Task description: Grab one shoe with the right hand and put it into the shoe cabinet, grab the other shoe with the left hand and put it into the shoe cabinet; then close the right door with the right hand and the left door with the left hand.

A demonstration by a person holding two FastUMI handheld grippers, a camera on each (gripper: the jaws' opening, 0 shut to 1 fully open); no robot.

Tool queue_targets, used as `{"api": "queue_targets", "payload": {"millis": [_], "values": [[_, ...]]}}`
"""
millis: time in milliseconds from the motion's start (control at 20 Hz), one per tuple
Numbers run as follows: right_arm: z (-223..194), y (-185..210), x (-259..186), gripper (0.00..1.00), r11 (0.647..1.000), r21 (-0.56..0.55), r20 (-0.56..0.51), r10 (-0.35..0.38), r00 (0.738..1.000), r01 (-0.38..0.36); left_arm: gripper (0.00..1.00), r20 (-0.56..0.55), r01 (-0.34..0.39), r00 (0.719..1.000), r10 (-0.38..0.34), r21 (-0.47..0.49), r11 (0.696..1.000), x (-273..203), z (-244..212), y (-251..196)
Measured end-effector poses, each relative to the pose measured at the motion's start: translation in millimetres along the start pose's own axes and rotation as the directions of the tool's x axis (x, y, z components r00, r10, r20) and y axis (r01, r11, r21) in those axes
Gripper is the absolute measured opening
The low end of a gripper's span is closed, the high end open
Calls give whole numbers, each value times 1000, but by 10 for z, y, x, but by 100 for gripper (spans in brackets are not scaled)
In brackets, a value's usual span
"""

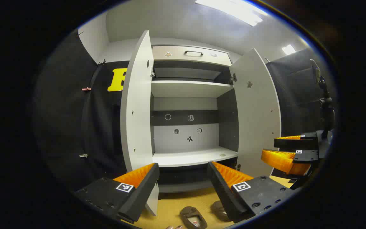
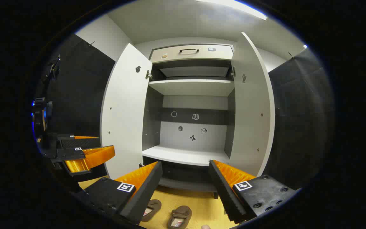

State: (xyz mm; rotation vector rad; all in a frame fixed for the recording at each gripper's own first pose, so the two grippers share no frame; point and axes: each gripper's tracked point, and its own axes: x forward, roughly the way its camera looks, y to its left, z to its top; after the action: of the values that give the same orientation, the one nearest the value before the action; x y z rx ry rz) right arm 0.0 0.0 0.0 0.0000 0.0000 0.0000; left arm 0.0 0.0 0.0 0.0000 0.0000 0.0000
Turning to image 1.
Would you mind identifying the grey white shoe cabinet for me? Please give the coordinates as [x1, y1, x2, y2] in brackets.
[150, 38, 241, 194]

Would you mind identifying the white cabinet door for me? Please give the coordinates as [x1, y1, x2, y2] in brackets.
[228, 48, 281, 178]
[120, 30, 159, 217]

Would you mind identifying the long ceiling light panel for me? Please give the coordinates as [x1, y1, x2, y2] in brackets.
[195, 0, 268, 27]

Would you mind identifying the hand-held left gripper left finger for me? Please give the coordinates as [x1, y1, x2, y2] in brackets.
[74, 163, 160, 224]

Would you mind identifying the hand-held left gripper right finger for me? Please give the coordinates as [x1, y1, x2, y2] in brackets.
[207, 161, 298, 224]

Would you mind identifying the small ceiling light panel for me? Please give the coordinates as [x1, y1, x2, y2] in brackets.
[281, 44, 297, 55]

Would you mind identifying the brown fuzzy shoe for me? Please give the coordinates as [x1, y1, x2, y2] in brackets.
[179, 206, 208, 229]
[210, 200, 231, 222]

